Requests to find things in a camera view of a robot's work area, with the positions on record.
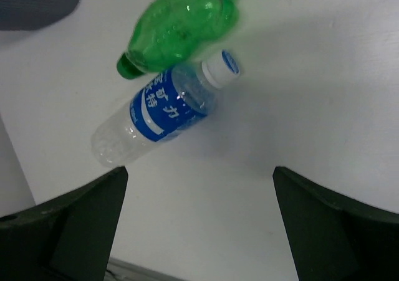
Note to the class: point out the clear bottle dark blue label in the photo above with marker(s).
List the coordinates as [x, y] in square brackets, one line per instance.
[176, 99]

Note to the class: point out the aluminium front rail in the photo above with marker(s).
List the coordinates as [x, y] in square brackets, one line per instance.
[121, 270]

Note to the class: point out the green plastic bottle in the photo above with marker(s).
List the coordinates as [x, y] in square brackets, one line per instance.
[171, 31]

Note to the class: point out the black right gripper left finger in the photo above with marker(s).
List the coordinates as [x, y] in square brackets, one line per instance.
[66, 238]

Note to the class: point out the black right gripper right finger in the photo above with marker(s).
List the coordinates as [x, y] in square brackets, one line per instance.
[332, 236]

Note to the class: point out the grey mesh waste bin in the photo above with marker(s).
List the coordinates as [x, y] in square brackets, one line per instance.
[31, 15]

